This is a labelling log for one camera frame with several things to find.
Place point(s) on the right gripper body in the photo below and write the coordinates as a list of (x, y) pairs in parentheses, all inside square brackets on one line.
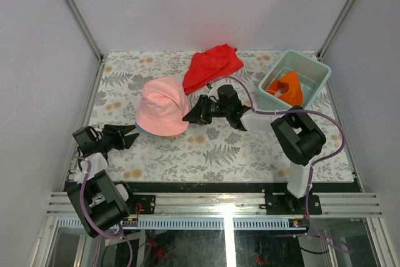
[(213, 109)]

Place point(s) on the red cloth hat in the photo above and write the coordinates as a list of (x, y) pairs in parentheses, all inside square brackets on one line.
[(206, 66)]

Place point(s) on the wooden hat stand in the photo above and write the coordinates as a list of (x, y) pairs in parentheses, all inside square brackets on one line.
[(170, 136)]

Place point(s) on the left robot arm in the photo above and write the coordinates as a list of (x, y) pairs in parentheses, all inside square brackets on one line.
[(101, 204)]

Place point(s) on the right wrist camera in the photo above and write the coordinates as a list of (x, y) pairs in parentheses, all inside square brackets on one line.
[(212, 91)]

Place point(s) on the aluminium rail frame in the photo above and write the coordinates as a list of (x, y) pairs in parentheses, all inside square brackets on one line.
[(254, 206)]

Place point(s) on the teal plastic bin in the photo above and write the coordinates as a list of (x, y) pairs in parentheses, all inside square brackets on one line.
[(312, 76)]

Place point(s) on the pink hat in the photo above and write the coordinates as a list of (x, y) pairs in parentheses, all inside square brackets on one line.
[(162, 106)]

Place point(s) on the orange hat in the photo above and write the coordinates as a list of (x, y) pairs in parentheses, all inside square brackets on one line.
[(287, 89)]

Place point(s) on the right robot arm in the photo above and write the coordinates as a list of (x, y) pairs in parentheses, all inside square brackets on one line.
[(298, 135)]

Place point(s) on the left corner aluminium post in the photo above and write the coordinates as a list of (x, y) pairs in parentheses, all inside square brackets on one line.
[(84, 29)]

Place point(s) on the corner aluminium post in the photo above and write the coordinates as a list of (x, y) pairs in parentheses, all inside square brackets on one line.
[(84, 29), (335, 29)]

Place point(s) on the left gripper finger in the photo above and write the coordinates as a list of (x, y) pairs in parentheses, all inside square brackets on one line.
[(123, 131), (128, 140)]

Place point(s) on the blue bucket hat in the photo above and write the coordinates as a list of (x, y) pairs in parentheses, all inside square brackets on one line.
[(143, 131)]

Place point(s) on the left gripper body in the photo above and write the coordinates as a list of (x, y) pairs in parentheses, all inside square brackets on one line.
[(112, 139)]

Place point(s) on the right corner aluminium post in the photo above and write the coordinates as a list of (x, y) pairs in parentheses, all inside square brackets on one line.
[(335, 29)]

